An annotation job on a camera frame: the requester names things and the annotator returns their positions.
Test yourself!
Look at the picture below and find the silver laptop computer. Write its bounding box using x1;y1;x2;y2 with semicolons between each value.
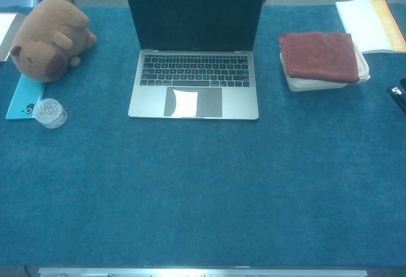
120;0;270;120

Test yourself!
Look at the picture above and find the teal blue table mat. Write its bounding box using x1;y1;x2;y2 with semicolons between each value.
0;3;406;268

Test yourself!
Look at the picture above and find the cream plastic lidded container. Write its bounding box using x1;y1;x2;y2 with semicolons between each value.
279;42;371;93

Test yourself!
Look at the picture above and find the folded brown towel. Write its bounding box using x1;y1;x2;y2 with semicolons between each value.
278;31;359;84

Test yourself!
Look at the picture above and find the clear jar of paper clips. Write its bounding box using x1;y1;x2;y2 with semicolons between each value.
32;98;69;129

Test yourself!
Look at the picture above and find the brown capybara plush toy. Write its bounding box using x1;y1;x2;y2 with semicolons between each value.
10;0;98;84

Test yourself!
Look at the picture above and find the light blue smartphone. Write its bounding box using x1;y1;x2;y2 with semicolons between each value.
5;73;47;120

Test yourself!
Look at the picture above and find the white book with orange spine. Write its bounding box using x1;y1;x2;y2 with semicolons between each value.
335;0;406;55

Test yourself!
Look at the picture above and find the black device with white print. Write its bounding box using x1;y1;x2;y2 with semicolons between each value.
386;79;406;115

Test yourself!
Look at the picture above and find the aluminium profile rail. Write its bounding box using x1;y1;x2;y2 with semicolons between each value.
37;267;369;277

